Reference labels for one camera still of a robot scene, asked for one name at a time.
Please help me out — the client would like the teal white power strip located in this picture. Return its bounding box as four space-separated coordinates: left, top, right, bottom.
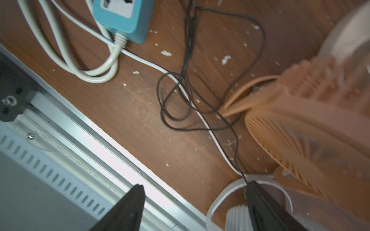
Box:
92 0 155 44

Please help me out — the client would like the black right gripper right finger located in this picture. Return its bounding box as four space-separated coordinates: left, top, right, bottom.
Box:
246 181 306 231

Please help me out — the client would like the black thin fan cable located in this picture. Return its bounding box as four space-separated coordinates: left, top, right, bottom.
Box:
156 0 266 185

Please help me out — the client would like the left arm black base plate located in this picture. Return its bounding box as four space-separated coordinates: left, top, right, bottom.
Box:
1 54 38 122

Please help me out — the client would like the aluminium front rail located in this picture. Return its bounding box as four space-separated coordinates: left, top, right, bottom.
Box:
1 47 206 231

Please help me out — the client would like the orange ribbed desk fan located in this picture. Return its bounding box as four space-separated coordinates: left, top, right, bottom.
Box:
219 55 370 221

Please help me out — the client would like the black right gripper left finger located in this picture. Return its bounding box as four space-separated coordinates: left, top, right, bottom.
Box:
91 184 145 231

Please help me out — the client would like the large beige desk fan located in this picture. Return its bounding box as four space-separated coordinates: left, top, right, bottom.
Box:
318 1 370 63

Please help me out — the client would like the small white desk fan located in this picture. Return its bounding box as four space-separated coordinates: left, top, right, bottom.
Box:
206 174 294 231

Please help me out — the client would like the thin white fan cable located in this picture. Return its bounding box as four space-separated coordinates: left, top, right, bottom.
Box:
50 0 246 177

